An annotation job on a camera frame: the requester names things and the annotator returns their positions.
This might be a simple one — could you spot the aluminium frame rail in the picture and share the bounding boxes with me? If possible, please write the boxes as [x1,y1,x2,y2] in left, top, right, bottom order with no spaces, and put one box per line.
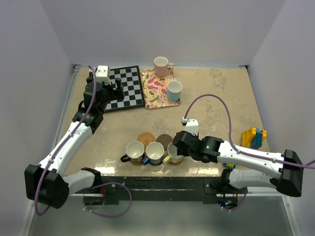
[241,187,301,236]

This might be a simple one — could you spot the black mug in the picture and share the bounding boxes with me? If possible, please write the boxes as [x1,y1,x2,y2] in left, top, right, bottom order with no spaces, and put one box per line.
[120,141,145,162]

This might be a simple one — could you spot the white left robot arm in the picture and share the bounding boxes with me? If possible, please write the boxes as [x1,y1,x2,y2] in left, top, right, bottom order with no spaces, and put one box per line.
[24,78,124,209]

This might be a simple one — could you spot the light wooden coaster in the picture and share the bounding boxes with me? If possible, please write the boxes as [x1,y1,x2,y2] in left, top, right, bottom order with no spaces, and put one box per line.
[130,160,143,166]

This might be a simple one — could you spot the dark wooden coaster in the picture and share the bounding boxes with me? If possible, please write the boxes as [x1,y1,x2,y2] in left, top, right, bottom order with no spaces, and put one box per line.
[156,134,173,150]

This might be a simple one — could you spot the black and silver chessboard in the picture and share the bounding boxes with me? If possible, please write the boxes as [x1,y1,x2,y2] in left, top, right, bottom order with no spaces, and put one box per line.
[105,65,145,113]

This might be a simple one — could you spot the colourful rubik cube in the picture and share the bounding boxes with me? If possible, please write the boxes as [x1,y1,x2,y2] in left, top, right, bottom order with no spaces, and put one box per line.
[222,163,236,169]

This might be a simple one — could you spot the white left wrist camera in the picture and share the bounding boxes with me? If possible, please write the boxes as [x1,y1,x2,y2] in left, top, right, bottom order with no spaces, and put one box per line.
[95,65,111,85]

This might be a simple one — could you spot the pink mug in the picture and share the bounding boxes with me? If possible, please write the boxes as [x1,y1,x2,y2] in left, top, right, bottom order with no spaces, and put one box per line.
[154,57,174,78]

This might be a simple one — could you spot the yellow blue toy blocks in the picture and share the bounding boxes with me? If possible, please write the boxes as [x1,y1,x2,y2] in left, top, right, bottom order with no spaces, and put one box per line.
[241,127,267,149]

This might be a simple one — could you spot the light green mug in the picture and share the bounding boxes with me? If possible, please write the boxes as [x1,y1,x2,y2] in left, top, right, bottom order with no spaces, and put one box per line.
[163,143,183,163]

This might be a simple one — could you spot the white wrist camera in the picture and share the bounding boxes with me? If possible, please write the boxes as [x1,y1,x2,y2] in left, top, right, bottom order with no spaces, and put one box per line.
[182,117,199,136]
[95,65,111,85]

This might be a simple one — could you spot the floral serving tray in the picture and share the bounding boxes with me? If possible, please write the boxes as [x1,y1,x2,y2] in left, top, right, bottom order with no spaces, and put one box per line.
[140,67,181,109]

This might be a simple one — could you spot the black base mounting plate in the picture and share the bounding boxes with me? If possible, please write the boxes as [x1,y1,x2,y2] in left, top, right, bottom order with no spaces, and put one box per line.
[73,176,247,206]

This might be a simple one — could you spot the dark walnut coaster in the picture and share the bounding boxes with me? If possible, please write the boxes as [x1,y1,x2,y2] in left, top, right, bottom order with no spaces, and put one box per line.
[150,162,162,166]

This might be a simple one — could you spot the orange wooden coaster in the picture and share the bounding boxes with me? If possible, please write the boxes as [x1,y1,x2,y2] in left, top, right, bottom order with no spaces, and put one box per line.
[169,159,183,166]

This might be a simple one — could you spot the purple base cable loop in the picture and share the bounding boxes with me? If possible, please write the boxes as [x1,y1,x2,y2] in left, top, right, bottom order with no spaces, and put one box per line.
[83,182,133,218]

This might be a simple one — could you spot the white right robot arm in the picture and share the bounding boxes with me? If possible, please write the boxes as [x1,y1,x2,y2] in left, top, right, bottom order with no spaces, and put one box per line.
[172,131,304,197]

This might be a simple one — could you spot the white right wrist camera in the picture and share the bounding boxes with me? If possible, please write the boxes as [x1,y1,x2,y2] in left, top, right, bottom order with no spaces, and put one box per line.
[182,117,199,136]

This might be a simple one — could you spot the light blue mug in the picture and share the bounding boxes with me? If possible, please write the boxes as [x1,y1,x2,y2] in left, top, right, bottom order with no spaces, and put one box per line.
[167,80,183,102]

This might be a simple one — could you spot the dark blue mug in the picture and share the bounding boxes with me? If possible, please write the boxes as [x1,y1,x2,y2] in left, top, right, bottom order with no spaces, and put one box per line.
[142,142,165,165]

